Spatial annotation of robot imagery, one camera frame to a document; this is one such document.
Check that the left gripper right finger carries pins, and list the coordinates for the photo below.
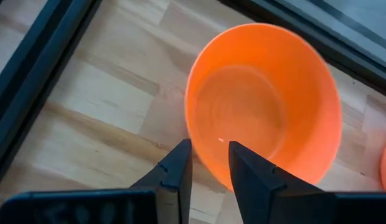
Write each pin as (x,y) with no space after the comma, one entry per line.
(258,193)

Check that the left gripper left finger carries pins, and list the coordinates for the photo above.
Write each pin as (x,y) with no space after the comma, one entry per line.
(168,186)

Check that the orange plastic mini bowl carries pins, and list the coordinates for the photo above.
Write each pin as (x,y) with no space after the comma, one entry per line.
(258,93)

